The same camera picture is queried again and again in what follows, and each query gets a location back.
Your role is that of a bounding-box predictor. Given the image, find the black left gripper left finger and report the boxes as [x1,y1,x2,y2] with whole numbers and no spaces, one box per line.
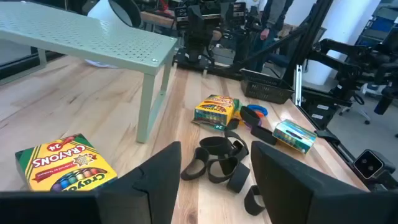
[96,141,182,224]

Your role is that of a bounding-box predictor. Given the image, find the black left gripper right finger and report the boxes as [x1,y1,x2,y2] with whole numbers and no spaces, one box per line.
[250,141,371,224]

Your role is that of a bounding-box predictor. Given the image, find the blue green card package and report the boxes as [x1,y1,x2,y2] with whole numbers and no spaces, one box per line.
[272,119,317,154]

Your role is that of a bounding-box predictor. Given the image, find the small black block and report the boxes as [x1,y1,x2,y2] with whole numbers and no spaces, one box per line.
[180,147,210,181]

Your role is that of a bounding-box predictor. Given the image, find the yellow green Crayola crayon box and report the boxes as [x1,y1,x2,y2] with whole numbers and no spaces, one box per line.
[192,94,242,131]
[14,133,118,192]

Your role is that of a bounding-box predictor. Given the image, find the black plastic basket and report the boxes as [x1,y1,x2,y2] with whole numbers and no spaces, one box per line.
[240,68,295,105]

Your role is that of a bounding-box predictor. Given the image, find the office chair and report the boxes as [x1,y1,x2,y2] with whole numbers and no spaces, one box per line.
[338,83,379,126]

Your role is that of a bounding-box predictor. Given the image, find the silver aluminium extrusion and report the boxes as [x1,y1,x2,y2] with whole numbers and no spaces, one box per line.
[294,64,303,106]

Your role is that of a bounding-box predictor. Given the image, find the green perforated metal shelf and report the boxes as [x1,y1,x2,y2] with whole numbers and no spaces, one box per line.
[0,1,180,144]

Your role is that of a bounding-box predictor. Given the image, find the person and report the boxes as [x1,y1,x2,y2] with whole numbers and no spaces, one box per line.
[254,0,295,72]

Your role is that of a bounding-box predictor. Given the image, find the shelf with blue bins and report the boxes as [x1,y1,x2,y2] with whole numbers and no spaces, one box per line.
[354,2,398,47]

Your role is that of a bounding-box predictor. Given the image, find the black frame clamp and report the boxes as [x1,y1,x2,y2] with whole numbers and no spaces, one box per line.
[313,129,341,146]

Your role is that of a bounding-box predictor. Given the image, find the black table-level camera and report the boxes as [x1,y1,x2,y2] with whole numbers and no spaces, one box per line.
[353,149,396,180]

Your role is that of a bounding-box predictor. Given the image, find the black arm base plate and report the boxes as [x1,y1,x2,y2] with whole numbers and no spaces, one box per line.
[173,51,237,72]

